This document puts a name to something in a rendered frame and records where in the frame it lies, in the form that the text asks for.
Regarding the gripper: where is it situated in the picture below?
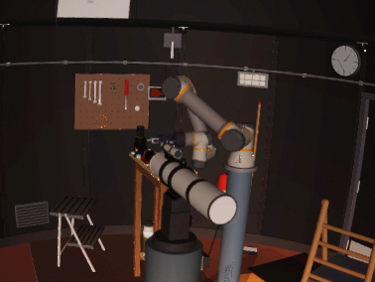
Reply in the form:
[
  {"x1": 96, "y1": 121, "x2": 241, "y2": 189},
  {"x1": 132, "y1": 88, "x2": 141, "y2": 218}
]
[{"x1": 146, "y1": 133, "x2": 178, "y2": 147}]

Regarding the black star diagonal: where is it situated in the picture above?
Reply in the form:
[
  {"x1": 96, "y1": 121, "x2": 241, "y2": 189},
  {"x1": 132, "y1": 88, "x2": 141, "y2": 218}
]
[{"x1": 133, "y1": 125, "x2": 148, "y2": 155}]

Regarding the grey refractor telescope tube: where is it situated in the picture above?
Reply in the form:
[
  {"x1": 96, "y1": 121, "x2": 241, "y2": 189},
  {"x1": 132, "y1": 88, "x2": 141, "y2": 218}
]
[{"x1": 147, "y1": 150, "x2": 238, "y2": 226}]

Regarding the small grey finder scope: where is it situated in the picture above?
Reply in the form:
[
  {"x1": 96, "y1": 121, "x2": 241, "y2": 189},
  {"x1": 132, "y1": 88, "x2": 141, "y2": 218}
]
[{"x1": 161, "y1": 143, "x2": 184, "y2": 160}]

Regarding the black red display panel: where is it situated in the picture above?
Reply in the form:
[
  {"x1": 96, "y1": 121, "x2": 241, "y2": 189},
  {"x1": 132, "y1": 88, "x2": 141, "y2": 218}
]
[{"x1": 147, "y1": 85, "x2": 168, "y2": 101}]

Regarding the brown pegboard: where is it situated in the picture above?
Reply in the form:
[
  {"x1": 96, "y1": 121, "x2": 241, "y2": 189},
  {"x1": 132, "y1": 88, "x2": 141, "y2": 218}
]
[{"x1": 73, "y1": 72, "x2": 151, "y2": 131}]

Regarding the wooden table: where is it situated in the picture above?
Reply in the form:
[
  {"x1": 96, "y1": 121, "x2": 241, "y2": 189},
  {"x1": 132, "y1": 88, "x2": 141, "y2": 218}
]
[{"x1": 128, "y1": 152, "x2": 199, "y2": 278}]

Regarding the red fire extinguisher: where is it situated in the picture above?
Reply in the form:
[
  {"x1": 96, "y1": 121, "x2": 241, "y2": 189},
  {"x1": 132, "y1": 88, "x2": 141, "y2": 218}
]
[{"x1": 216, "y1": 173, "x2": 228, "y2": 193}]

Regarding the white bottle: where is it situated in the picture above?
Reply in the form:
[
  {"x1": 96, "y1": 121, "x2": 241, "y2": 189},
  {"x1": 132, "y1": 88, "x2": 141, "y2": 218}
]
[{"x1": 142, "y1": 220, "x2": 155, "y2": 249}]

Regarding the grey junction box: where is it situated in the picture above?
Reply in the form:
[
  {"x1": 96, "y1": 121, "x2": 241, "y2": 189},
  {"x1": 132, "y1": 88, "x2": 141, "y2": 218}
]
[{"x1": 163, "y1": 32, "x2": 183, "y2": 61}]

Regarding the wooden pole with red tip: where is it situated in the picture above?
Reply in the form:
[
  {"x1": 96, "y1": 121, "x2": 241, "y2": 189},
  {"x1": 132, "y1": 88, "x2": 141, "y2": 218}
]
[{"x1": 252, "y1": 101, "x2": 262, "y2": 162}]

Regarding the grey step stool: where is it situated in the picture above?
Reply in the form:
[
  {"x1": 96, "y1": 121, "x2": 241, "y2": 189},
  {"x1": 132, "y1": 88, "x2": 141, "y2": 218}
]
[{"x1": 49, "y1": 195, "x2": 107, "y2": 273}]

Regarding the dark grey telescope pier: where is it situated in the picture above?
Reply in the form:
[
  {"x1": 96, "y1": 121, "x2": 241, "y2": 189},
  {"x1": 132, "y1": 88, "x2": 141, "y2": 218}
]
[{"x1": 144, "y1": 230, "x2": 203, "y2": 282}]

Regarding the white ceiling panel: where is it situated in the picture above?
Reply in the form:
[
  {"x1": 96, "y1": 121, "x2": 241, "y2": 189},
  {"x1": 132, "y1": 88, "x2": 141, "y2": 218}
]
[{"x1": 56, "y1": 0, "x2": 132, "y2": 20}]

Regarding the black floor mat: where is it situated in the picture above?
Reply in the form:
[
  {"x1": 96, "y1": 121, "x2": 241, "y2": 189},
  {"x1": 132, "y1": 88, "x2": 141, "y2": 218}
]
[{"x1": 247, "y1": 251, "x2": 375, "y2": 282}]

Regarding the wooden ladder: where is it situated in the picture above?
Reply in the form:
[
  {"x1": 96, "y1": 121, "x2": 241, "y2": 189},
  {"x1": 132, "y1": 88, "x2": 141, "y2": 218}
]
[{"x1": 300, "y1": 199, "x2": 375, "y2": 282}]

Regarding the black telescope mount head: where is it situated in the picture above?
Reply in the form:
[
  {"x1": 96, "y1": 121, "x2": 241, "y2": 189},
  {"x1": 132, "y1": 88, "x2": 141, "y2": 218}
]
[{"x1": 160, "y1": 189, "x2": 193, "y2": 242}]

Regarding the grey wall conduit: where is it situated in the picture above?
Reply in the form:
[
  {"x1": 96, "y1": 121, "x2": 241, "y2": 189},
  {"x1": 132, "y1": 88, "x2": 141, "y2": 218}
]
[{"x1": 0, "y1": 59, "x2": 375, "y2": 87}]

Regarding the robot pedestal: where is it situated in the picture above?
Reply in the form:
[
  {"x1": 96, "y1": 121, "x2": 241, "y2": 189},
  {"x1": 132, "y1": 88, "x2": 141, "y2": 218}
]
[{"x1": 216, "y1": 165, "x2": 258, "y2": 282}]

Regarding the white wall lamp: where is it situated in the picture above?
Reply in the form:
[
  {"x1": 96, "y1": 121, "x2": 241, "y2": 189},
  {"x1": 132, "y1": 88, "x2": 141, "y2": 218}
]
[{"x1": 236, "y1": 70, "x2": 270, "y2": 89}]

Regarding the grey wall vent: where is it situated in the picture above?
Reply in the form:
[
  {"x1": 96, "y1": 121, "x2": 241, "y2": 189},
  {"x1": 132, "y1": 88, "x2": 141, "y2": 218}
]
[{"x1": 14, "y1": 201, "x2": 51, "y2": 228}]

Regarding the grey door frame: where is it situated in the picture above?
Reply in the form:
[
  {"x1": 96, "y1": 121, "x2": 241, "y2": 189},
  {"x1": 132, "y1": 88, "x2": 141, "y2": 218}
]
[{"x1": 339, "y1": 91, "x2": 375, "y2": 249}]

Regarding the round wall clock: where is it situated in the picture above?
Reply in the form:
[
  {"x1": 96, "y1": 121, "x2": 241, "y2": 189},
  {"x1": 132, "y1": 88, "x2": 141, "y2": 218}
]
[{"x1": 330, "y1": 44, "x2": 362, "y2": 77}]

